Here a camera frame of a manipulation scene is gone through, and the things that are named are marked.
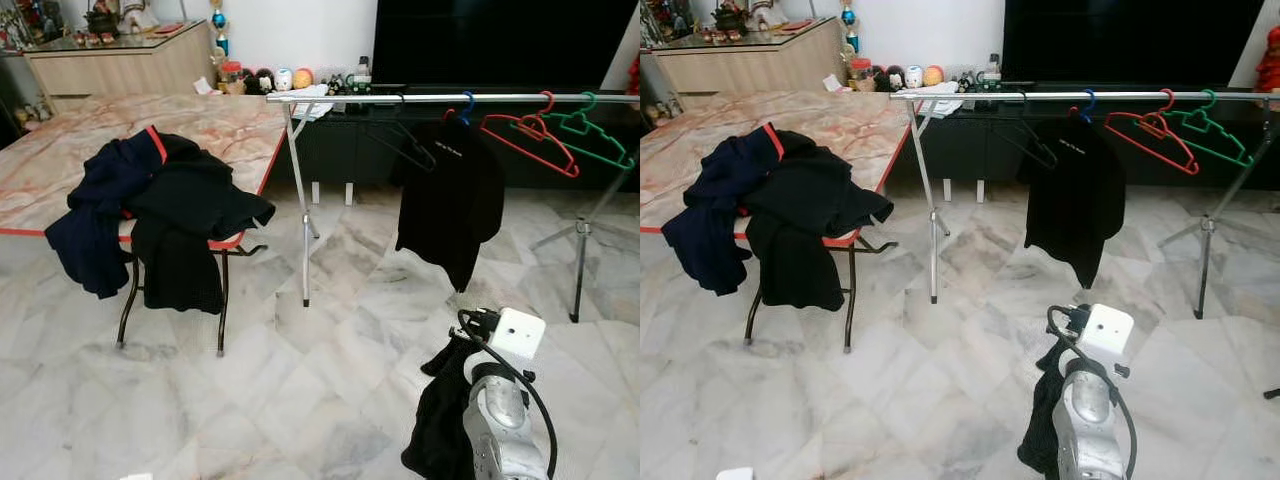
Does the black mesh garment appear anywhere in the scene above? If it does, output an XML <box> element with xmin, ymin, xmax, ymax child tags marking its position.
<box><xmin>402</xmin><ymin>335</ymin><xmax>483</xmax><ymax>480</ymax></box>
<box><xmin>1018</xmin><ymin>340</ymin><xmax>1076</xmax><ymax>479</ymax></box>

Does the dark grey plastic hanger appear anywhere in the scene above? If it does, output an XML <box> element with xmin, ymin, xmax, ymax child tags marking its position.
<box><xmin>990</xmin><ymin>95</ymin><xmax>1061</xmax><ymax>171</ymax></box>
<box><xmin>365</xmin><ymin>95</ymin><xmax>439</xmax><ymax>173</ymax></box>

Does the navy garment with orange stripe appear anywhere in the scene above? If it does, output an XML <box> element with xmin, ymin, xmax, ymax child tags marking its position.
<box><xmin>45</xmin><ymin>125</ymin><xmax>171</xmax><ymax>301</ymax></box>
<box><xmin>662</xmin><ymin>123</ymin><xmax>786</xmax><ymax>297</ymax></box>

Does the red plastic hanger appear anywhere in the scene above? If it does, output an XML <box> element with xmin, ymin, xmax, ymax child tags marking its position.
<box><xmin>1104</xmin><ymin>90</ymin><xmax>1201</xmax><ymax>177</ymax></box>
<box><xmin>480</xmin><ymin>92</ymin><xmax>581</xmax><ymax>180</ymax></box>

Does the green plastic hanger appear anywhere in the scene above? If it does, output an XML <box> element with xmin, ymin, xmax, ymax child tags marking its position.
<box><xmin>1140</xmin><ymin>90</ymin><xmax>1256</xmax><ymax>169</ymax></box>
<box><xmin>515</xmin><ymin>92</ymin><xmax>637</xmax><ymax>172</ymax></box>

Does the black polo shirt FSL print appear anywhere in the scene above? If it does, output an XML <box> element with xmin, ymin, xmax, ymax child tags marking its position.
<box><xmin>1020</xmin><ymin>116</ymin><xmax>1129</xmax><ymax>291</ymax></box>
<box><xmin>395</xmin><ymin>118</ymin><xmax>507</xmax><ymax>294</ymax></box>

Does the black TV cabinet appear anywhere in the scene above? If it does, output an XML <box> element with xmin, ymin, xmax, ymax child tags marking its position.
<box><xmin>895</xmin><ymin>83</ymin><xmax>1280</xmax><ymax>201</ymax></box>
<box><xmin>270</xmin><ymin>85</ymin><xmax>641</xmax><ymax>206</ymax></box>

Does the white paper stack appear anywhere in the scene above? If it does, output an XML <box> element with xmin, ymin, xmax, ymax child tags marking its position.
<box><xmin>912</xmin><ymin>83</ymin><xmax>966</xmax><ymax>119</ymax></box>
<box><xmin>283</xmin><ymin>85</ymin><xmax>338</xmax><ymax>122</ymax></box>

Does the marble-pattern folding table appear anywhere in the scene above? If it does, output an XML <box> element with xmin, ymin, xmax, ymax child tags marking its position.
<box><xmin>640</xmin><ymin>93</ymin><xmax>913</xmax><ymax>353</ymax></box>
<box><xmin>0</xmin><ymin>95</ymin><xmax>291</xmax><ymax>358</ymax></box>

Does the plain black garment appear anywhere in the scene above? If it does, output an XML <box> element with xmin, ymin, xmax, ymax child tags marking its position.
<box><xmin>122</xmin><ymin>133</ymin><xmax>277</xmax><ymax>317</ymax></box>
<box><xmin>745</xmin><ymin>130</ymin><xmax>896</xmax><ymax>313</ymax></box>

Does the black flat television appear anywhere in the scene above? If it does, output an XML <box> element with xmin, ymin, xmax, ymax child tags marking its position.
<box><xmin>372</xmin><ymin>0</ymin><xmax>641</xmax><ymax>89</ymax></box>
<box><xmin>1002</xmin><ymin>0</ymin><xmax>1266</xmax><ymax>86</ymax></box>

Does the light wooden sideboard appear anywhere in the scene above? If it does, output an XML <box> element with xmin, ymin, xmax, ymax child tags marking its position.
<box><xmin>25</xmin><ymin>22</ymin><xmax>216</xmax><ymax>101</ymax></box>
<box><xmin>655</xmin><ymin>20</ymin><xmax>843</xmax><ymax>98</ymax></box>

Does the blue and gold ornament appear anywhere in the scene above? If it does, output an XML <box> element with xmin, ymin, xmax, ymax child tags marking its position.
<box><xmin>838</xmin><ymin>0</ymin><xmax>861</xmax><ymax>56</ymax></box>
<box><xmin>208</xmin><ymin>0</ymin><xmax>232</xmax><ymax>59</ymax></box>

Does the dark teapot ornament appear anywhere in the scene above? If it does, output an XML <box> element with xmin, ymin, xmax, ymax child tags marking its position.
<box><xmin>712</xmin><ymin>2</ymin><xmax>751</xmax><ymax>34</ymax></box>
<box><xmin>85</xmin><ymin>2</ymin><xmax>123</xmax><ymax>36</ymax></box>

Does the white ceramic figurine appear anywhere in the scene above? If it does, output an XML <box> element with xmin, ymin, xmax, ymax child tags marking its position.
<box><xmin>120</xmin><ymin>0</ymin><xmax>163</xmax><ymax>31</ymax></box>
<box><xmin>748</xmin><ymin>0</ymin><xmax>791</xmax><ymax>29</ymax></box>

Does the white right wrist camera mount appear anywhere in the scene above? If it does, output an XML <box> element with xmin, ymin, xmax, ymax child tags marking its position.
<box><xmin>488</xmin><ymin>307</ymin><xmax>548</xmax><ymax>364</ymax></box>
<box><xmin>1078</xmin><ymin>303</ymin><xmax>1137</xmax><ymax>359</ymax></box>

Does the silver metal clothes rail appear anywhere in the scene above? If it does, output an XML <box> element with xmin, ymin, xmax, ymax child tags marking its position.
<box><xmin>265</xmin><ymin>92</ymin><xmax>641</xmax><ymax>323</ymax></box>
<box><xmin>890</xmin><ymin>90</ymin><xmax>1280</xmax><ymax>319</ymax></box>

